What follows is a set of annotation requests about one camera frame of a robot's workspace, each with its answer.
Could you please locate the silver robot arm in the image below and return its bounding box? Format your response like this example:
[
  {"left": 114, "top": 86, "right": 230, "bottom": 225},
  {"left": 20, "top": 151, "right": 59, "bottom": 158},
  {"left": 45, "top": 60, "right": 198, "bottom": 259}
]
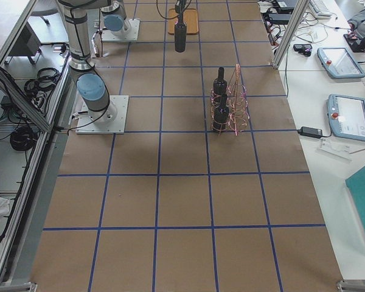
[
  {"left": 101, "top": 1, "right": 131, "bottom": 35},
  {"left": 58, "top": 1, "right": 130, "bottom": 123}
]

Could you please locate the wooden tray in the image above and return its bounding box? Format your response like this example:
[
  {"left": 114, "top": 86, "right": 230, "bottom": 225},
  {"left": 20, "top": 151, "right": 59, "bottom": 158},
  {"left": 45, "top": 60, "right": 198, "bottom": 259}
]
[{"left": 167, "top": 9, "right": 199, "bottom": 35}]

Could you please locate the clear acrylic piece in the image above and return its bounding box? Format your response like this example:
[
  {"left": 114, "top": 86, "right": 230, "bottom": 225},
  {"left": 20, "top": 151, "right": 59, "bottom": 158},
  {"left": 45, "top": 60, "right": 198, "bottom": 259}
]
[{"left": 317, "top": 138, "right": 352, "bottom": 162}]

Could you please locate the aluminium frame post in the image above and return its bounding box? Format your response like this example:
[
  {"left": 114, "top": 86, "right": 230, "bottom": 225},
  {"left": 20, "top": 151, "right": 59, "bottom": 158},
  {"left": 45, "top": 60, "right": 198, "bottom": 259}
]
[{"left": 272, "top": 0, "right": 309, "bottom": 69}]

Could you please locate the black power adapter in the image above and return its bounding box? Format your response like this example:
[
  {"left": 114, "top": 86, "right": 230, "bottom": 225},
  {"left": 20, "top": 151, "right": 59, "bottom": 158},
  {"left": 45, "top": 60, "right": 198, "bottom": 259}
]
[{"left": 297, "top": 127, "right": 323, "bottom": 139}]

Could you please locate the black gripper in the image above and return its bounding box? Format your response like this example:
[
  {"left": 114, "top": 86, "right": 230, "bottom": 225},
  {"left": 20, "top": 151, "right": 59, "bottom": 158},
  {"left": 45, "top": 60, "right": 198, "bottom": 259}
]
[{"left": 175, "top": 0, "right": 186, "bottom": 13}]

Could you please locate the blue teach pendant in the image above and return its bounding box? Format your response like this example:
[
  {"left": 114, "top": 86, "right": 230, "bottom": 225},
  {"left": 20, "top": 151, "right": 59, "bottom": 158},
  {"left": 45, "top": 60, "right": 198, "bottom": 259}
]
[
  {"left": 317, "top": 47, "right": 365, "bottom": 79},
  {"left": 327, "top": 94, "right": 365, "bottom": 142}
]

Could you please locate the dark wine bottle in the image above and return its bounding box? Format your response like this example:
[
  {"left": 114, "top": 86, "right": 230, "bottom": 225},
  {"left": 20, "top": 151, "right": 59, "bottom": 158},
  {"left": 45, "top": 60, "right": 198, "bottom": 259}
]
[
  {"left": 212, "top": 94, "right": 229, "bottom": 133},
  {"left": 213, "top": 67, "right": 228, "bottom": 103},
  {"left": 174, "top": 13, "right": 187, "bottom": 53}
]

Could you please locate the black power brick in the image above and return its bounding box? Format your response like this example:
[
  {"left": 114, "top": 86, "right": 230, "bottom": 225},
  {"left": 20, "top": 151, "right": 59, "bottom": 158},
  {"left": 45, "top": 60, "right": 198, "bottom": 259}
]
[{"left": 268, "top": 13, "right": 292, "bottom": 25}]

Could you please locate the black coiled cable bundle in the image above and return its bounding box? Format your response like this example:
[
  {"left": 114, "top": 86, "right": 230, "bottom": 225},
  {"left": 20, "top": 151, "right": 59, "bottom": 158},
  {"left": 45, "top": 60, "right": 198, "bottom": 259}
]
[{"left": 9, "top": 125, "right": 34, "bottom": 152}]

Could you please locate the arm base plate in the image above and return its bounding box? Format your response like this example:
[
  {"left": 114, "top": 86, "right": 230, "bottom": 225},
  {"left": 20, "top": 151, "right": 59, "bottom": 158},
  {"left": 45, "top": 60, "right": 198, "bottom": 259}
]
[
  {"left": 102, "top": 18, "right": 141, "bottom": 43},
  {"left": 75, "top": 95, "right": 129, "bottom": 134}
]

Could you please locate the blue teach pendant far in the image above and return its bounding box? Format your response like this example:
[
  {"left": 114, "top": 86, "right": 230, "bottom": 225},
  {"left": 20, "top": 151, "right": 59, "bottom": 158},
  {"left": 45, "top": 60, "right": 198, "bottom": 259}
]
[{"left": 317, "top": 47, "right": 365, "bottom": 79}]

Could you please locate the blue teach pendant near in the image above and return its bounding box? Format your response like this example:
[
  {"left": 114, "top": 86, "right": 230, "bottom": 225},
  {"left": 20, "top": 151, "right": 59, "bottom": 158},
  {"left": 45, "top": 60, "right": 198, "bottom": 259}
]
[{"left": 327, "top": 94, "right": 365, "bottom": 142}]

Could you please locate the copper wire bottle basket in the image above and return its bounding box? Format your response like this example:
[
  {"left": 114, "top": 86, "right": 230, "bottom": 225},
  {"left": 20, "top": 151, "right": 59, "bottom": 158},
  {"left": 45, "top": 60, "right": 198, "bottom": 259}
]
[{"left": 210, "top": 64, "right": 250, "bottom": 136}]

